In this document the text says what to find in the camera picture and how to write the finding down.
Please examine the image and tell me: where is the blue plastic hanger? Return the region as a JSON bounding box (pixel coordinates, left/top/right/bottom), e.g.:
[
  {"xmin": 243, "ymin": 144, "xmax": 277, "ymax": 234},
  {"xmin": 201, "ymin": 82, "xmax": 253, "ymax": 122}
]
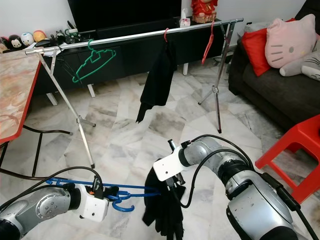
[{"xmin": 45, "ymin": 176, "xmax": 161, "ymax": 213}]

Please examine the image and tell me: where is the black garment with white print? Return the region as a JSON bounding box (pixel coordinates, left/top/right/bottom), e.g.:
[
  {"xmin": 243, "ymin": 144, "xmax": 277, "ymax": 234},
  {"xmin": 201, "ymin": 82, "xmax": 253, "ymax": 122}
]
[{"xmin": 141, "ymin": 159, "xmax": 186, "ymax": 240}]

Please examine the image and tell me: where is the dark grey fabric sofa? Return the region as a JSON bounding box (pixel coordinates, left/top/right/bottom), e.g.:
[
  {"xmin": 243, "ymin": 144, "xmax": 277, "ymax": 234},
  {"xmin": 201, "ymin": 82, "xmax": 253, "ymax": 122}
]
[{"xmin": 228, "ymin": 0, "xmax": 320, "ymax": 132}]

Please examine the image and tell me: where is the red plastic stool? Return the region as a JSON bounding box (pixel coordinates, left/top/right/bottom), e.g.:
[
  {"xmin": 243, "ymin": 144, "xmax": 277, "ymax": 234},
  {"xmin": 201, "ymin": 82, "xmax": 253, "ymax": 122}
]
[{"xmin": 255, "ymin": 114, "xmax": 320, "ymax": 205}]

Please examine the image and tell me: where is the black television console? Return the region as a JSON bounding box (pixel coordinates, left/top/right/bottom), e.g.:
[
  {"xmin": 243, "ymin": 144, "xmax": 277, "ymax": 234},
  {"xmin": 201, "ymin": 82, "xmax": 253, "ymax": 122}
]
[{"xmin": 37, "ymin": 19, "xmax": 236, "ymax": 106}]

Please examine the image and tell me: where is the silver clothes rack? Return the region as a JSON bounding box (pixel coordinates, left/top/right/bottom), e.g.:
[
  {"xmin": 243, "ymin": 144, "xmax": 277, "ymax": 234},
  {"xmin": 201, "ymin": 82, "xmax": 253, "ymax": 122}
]
[{"xmin": 25, "ymin": 18, "xmax": 245, "ymax": 168}]

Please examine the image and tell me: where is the red cushion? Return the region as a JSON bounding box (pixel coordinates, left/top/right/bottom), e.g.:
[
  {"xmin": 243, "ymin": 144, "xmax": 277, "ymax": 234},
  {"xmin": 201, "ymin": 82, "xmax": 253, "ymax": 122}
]
[{"xmin": 241, "ymin": 19, "xmax": 273, "ymax": 77}]

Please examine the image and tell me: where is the white tissue box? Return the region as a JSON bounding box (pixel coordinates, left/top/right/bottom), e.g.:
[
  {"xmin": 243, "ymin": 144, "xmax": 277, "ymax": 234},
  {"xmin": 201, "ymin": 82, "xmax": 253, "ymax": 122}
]
[{"xmin": 178, "ymin": 8, "xmax": 191, "ymax": 29}]

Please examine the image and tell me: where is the orange round doll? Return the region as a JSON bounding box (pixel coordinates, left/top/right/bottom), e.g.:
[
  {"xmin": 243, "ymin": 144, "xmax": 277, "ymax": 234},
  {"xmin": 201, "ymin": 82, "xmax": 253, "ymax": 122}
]
[{"xmin": 33, "ymin": 30, "xmax": 47, "ymax": 44}]

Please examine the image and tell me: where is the white round doll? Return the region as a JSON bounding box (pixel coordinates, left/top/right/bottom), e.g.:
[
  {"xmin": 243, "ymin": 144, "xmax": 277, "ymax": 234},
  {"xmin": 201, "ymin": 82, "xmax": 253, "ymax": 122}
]
[{"xmin": 22, "ymin": 32, "xmax": 35, "ymax": 47}]

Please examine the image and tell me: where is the black round doll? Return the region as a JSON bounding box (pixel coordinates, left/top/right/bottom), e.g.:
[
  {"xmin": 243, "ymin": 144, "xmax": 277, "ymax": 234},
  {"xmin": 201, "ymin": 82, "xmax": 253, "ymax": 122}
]
[{"xmin": 9, "ymin": 35, "xmax": 23, "ymax": 50}]

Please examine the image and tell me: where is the glass jar with red lid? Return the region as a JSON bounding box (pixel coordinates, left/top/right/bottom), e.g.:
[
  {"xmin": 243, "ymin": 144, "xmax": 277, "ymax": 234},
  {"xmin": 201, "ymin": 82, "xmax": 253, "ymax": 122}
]
[{"xmin": 0, "ymin": 39, "xmax": 11, "ymax": 54}]

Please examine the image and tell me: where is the grey totoro plush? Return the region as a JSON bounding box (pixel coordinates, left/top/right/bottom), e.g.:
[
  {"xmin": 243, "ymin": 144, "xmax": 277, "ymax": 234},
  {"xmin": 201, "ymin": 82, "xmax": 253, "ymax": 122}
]
[{"xmin": 279, "ymin": 50, "xmax": 320, "ymax": 81}]

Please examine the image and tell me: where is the black flat television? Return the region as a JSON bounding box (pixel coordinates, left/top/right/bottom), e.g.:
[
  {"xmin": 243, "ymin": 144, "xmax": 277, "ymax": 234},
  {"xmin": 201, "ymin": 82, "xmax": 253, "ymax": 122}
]
[{"xmin": 67, "ymin": 0, "xmax": 182, "ymax": 33}]

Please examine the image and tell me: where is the red laughing buddha figurine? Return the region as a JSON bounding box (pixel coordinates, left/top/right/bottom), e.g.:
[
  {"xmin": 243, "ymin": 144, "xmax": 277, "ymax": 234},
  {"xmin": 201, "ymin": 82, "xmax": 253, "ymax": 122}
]
[{"xmin": 190, "ymin": 0, "xmax": 218, "ymax": 24}]

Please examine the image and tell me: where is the pink cat face pillow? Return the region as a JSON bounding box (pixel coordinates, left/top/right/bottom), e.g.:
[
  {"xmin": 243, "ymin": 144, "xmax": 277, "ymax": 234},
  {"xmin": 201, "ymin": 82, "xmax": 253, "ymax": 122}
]
[{"xmin": 264, "ymin": 15, "xmax": 316, "ymax": 69}]

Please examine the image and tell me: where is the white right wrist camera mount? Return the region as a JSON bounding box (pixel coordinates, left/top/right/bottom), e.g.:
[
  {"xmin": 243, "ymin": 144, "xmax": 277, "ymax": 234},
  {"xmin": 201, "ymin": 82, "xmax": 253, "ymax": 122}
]
[{"xmin": 152, "ymin": 146, "xmax": 188, "ymax": 182}]

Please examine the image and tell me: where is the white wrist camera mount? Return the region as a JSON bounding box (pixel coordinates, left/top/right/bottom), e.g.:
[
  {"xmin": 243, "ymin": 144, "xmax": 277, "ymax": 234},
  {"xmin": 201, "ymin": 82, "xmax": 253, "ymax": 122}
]
[
  {"xmin": 78, "ymin": 185, "xmax": 110, "ymax": 222},
  {"xmin": 152, "ymin": 146, "xmax": 188, "ymax": 182}
]

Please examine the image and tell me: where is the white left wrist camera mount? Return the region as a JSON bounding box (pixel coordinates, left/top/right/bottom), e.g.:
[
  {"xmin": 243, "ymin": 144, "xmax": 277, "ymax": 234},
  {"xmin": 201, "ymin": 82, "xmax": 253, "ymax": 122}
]
[{"xmin": 78, "ymin": 185, "xmax": 110, "ymax": 222}]

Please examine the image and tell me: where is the green wire hanger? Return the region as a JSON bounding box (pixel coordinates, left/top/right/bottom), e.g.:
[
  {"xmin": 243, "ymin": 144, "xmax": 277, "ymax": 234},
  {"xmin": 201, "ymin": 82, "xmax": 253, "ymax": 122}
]
[{"xmin": 72, "ymin": 39, "xmax": 116, "ymax": 84}]

